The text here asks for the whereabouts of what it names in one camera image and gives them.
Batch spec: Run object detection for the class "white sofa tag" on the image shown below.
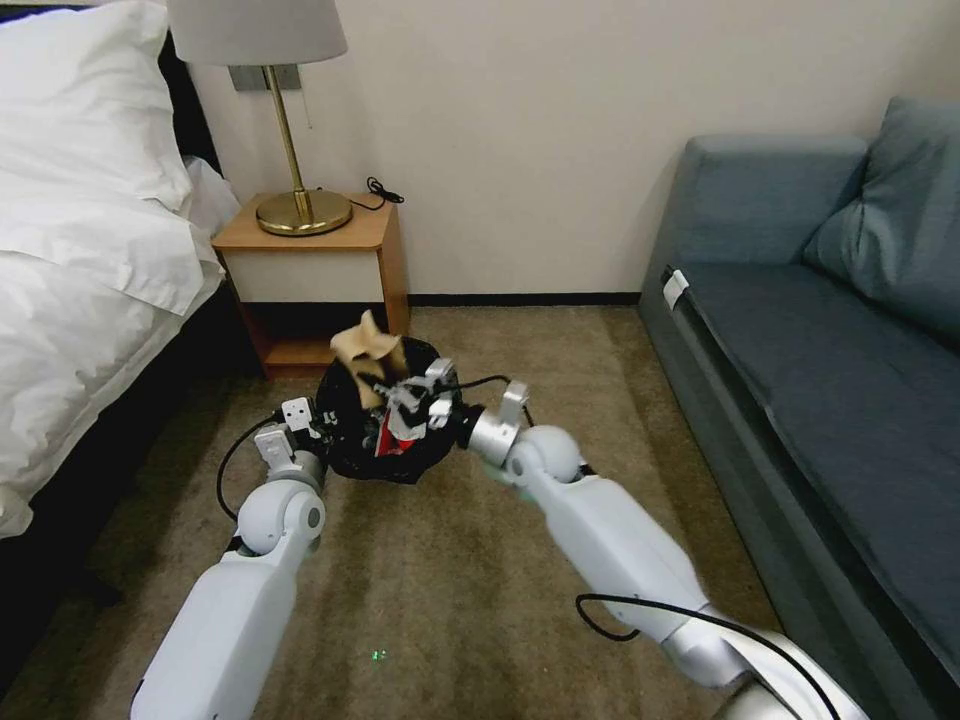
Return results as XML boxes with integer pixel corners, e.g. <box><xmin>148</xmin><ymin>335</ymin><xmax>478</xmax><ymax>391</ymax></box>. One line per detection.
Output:
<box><xmin>660</xmin><ymin>265</ymin><xmax>692</xmax><ymax>310</ymax></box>

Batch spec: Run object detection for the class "brown paper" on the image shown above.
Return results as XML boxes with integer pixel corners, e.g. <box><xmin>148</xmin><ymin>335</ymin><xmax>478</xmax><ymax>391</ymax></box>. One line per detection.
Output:
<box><xmin>329</xmin><ymin>310</ymin><xmax>400</xmax><ymax>412</ymax></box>

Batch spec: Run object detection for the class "white duvet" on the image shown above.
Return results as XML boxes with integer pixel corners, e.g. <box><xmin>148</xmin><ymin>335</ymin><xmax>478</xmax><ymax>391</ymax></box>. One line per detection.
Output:
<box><xmin>0</xmin><ymin>153</ymin><xmax>243</xmax><ymax>539</ymax></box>

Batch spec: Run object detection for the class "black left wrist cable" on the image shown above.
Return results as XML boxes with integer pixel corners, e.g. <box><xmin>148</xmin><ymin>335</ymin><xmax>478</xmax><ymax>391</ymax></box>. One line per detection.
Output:
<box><xmin>213</xmin><ymin>421</ymin><xmax>283</xmax><ymax>528</ymax></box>

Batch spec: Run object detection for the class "brass lamp with white shade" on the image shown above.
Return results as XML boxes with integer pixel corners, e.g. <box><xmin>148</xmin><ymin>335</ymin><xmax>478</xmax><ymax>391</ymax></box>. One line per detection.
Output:
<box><xmin>164</xmin><ymin>0</ymin><xmax>354</xmax><ymax>238</ymax></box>

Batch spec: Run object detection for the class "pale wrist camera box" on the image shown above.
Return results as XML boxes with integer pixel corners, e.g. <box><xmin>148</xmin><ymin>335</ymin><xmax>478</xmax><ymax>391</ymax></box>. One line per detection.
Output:
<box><xmin>278</xmin><ymin>395</ymin><xmax>316</xmax><ymax>437</ymax></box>

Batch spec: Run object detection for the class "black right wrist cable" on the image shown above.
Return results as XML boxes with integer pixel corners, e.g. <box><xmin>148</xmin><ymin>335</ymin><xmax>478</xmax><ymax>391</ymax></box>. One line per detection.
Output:
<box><xmin>448</xmin><ymin>373</ymin><xmax>520</xmax><ymax>393</ymax></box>

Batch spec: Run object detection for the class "black mesh trash bin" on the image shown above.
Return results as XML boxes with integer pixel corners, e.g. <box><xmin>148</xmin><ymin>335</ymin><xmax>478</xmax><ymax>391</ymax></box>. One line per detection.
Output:
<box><xmin>314</xmin><ymin>336</ymin><xmax>472</xmax><ymax>487</ymax></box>

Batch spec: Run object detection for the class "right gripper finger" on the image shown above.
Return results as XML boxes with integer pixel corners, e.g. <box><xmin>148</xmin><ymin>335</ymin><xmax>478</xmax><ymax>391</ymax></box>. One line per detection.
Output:
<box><xmin>388</xmin><ymin>398</ymin><xmax>454</xmax><ymax>441</ymax></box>
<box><xmin>383</xmin><ymin>358</ymin><xmax>457</xmax><ymax>408</ymax></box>

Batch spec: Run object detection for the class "white pillow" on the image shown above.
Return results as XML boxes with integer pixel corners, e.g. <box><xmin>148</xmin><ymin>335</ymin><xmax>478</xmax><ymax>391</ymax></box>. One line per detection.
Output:
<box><xmin>0</xmin><ymin>0</ymin><xmax>194</xmax><ymax>220</ymax></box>

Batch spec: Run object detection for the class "black cable on nightstand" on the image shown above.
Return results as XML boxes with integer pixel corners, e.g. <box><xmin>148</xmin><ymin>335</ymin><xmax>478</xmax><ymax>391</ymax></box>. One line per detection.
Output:
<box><xmin>347</xmin><ymin>176</ymin><xmax>407</xmax><ymax>216</ymax></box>

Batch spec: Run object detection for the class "black bed frame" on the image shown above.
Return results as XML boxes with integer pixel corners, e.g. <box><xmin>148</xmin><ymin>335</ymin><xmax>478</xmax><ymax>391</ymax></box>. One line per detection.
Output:
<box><xmin>0</xmin><ymin>32</ymin><xmax>250</xmax><ymax>680</ymax></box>

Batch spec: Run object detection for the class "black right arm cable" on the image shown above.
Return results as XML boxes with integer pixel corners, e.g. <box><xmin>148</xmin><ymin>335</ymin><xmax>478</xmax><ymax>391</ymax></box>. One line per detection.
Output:
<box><xmin>575</xmin><ymin>593</ymin><xmax>850</xmax><ymax>720</ymax></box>

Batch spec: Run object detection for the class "grey wall plate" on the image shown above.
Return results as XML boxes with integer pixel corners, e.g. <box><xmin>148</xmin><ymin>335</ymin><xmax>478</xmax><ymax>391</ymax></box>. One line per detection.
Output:
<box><xmin>229</xmin><ymin>63</ymin><xmax>304</xmax><ymax>94</ymax></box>

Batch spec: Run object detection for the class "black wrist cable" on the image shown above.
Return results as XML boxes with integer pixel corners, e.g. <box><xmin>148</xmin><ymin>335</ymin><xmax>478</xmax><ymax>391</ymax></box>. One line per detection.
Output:
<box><xmin>448</xmin><ymin>373</ymin><xmax>520</xmax><ymax>393</ymax></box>
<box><xmin>213</xmin><ymin>421</ymin><xmax>283</xmax><ymax>528</ymax></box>

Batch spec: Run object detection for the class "wooden nightstand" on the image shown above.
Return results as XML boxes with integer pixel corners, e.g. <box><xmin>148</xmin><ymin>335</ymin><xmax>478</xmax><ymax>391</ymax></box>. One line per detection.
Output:
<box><xmin>210</xmin><ymin>191</ymin><xmax>412</xmax><ymax>381</ymax></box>

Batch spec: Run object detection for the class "blue fabric sofa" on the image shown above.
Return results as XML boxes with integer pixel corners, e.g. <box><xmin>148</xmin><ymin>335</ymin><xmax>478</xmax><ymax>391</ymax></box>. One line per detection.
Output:
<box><xmin>637</xmin><ymin>93</ymin><xmax>960</xmax><ymax>720</ymax></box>

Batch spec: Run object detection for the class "red and white wrapper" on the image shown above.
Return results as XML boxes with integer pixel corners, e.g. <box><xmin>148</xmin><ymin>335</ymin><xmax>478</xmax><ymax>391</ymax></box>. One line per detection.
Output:
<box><xmin>371</xmin><ymin>409</ymin><xmax>433</xmax><ymax>460</ymax></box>

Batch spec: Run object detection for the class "dark skirting board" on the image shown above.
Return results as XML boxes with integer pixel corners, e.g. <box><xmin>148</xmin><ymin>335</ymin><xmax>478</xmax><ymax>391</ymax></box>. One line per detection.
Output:
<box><xmin>407</xmin><ymin>293</ymin><xmax>644</xmax><ymax>310</ymax></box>

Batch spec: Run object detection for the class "blue sofa cushion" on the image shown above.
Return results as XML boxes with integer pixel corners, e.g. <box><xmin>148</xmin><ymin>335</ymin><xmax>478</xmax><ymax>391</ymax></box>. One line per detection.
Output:
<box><xmin>801</xmin><ymin>95</ymin><xmax>960</xmax><ymax>340</ymax></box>

